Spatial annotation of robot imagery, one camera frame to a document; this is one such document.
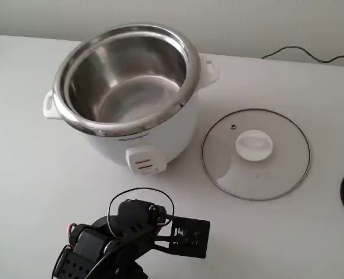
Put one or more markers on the white electric rice cooker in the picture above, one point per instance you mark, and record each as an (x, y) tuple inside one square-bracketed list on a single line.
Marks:
[(175, 136)]

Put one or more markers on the stainless steel inner pot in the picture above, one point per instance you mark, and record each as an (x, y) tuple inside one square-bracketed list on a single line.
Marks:
[(125, 67)]

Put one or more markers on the glass lid with white knob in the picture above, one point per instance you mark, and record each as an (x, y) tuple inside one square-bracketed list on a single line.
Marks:
[(254, 145)]

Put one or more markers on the black wrist camera mount plate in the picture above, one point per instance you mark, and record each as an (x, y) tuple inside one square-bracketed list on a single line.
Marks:
[(199, 241)]

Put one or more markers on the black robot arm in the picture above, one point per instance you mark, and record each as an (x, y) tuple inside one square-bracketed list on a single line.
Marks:
[(87, 241)]

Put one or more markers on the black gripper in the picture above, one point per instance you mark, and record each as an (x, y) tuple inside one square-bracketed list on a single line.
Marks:
[(154, 210)]

